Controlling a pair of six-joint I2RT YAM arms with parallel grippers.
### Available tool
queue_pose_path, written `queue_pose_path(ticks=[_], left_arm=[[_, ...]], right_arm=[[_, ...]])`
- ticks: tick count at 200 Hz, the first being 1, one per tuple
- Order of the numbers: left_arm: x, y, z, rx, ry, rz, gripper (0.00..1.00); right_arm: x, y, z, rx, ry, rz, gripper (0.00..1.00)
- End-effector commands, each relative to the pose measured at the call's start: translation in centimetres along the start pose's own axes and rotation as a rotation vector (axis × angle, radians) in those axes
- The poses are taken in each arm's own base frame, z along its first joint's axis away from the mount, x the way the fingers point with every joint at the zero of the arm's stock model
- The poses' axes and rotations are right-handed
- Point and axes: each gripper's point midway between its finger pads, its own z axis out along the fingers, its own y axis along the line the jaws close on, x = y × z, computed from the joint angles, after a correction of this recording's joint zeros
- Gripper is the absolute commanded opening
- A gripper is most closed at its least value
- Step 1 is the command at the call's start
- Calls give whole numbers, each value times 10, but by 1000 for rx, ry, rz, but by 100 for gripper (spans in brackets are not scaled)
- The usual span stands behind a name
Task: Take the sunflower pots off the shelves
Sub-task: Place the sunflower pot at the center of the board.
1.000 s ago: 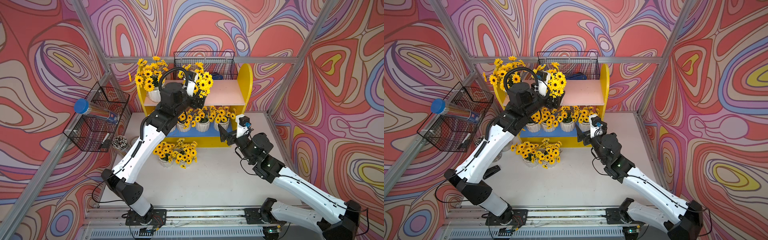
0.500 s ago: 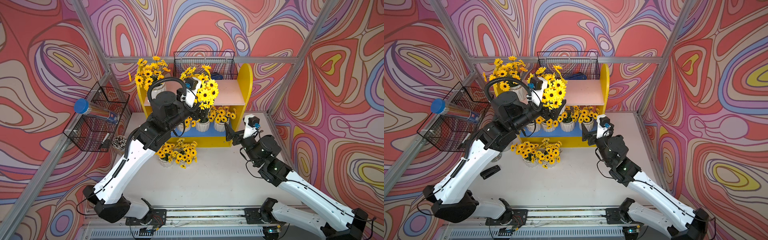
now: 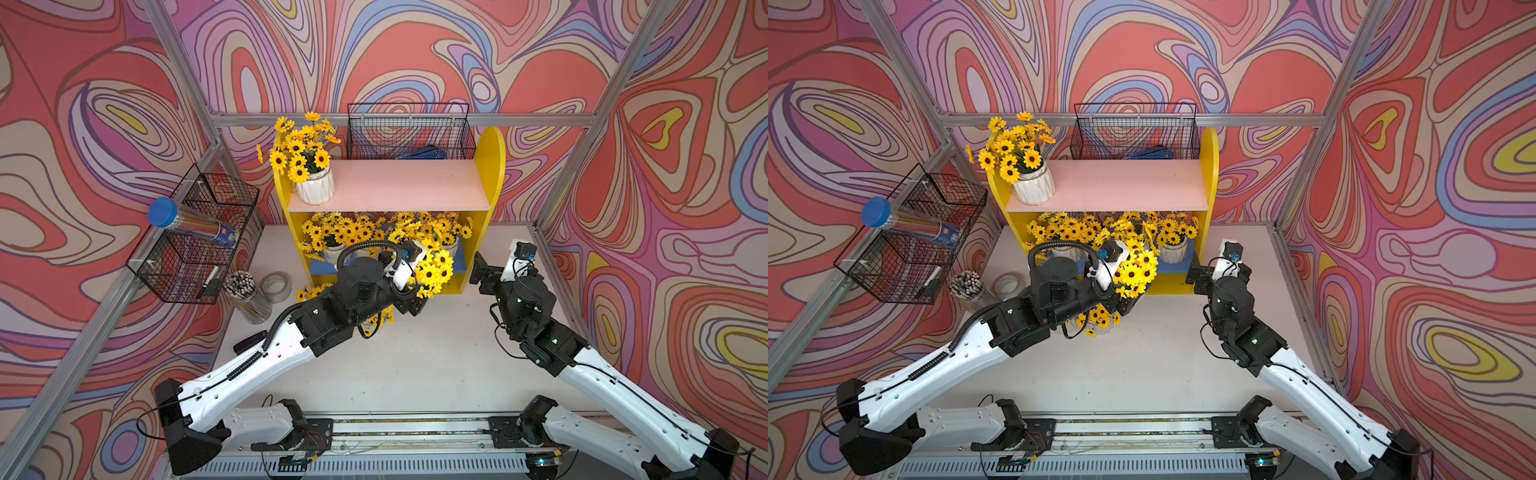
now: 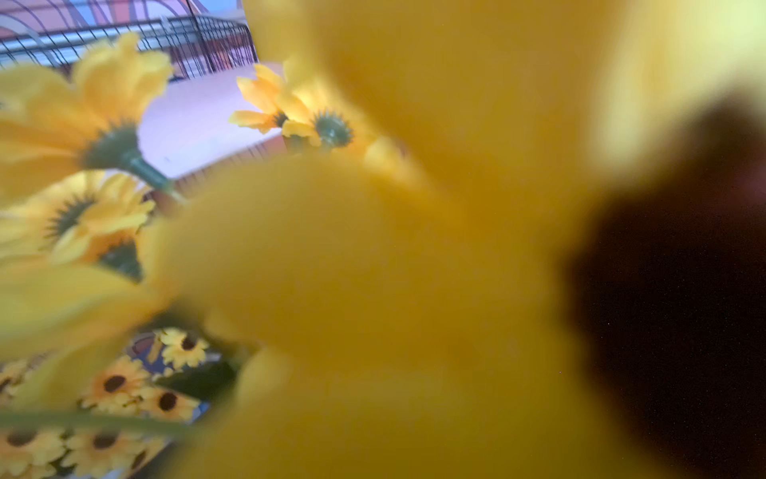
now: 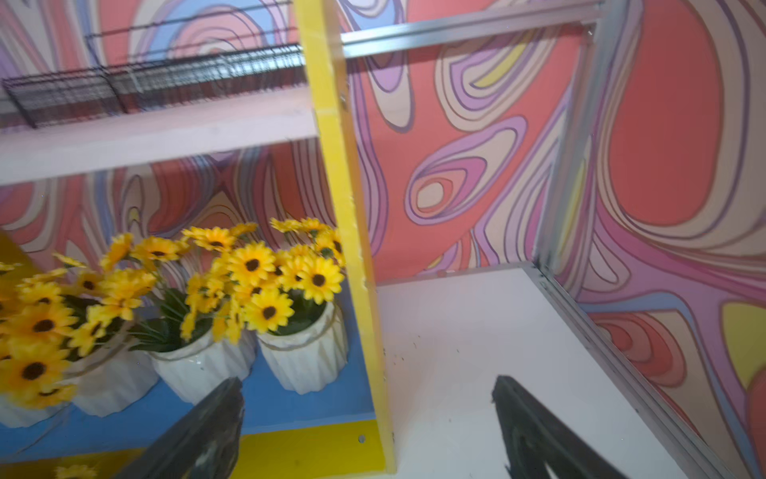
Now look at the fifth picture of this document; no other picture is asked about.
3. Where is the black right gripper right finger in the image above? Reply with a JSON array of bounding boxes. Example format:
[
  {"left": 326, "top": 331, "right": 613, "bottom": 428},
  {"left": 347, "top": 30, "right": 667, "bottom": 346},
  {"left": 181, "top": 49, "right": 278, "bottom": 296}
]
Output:
[{"left": 492, "top": 375, "right": 624, "bottom": 479}]

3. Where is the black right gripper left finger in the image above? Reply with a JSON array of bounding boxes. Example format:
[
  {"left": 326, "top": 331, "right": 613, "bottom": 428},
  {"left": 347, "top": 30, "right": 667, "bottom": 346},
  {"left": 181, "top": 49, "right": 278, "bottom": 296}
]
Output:
[{"left": 116, "top": 377, "right": 245, "bottom": 479}]

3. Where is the yellow pink blue wooden shelf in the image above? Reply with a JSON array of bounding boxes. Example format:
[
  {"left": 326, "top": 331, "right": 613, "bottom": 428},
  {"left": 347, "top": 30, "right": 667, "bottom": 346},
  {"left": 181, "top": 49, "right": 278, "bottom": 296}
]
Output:
[{"left": 0, "top": 0, "right": 399, "bottom": 479}]

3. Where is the black wire basket back wall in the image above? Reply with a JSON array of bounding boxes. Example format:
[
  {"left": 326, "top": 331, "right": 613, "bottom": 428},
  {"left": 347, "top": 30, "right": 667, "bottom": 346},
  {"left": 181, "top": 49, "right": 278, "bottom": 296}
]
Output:
[{"left": 1, "top": 1, "right": 305, "bottom": 133}]

